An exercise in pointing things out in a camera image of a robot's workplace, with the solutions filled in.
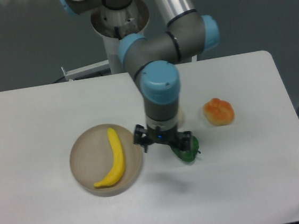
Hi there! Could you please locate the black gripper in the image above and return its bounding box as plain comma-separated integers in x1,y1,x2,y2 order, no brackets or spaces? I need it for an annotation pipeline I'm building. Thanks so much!
133,124,193,154

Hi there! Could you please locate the yellow banana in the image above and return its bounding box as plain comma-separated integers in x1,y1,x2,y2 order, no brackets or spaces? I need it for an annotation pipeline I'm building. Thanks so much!
94,127,126,188

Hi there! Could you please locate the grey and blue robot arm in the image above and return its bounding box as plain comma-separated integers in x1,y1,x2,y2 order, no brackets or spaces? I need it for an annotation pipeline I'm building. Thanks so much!
60,0,220,153

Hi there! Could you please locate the beige round plate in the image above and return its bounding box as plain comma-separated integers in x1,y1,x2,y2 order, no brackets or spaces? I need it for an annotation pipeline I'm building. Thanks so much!
70,124,143,197

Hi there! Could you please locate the white pear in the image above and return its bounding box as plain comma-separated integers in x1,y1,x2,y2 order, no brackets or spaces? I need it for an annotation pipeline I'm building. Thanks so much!
177,107,185,128

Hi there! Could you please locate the green bell pepper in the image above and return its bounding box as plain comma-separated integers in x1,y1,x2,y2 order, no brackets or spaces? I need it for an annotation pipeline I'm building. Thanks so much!
170,136,200,163

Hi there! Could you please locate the orange bread roll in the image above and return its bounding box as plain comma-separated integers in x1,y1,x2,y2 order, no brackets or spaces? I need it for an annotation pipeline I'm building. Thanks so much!
203,97,235,126

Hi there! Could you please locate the white left base bracket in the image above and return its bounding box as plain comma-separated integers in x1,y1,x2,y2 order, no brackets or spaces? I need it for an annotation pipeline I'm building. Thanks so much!
61,60,110,81

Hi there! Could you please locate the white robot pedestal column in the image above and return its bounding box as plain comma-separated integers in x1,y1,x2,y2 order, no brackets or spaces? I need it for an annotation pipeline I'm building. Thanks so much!
90,0,150,74

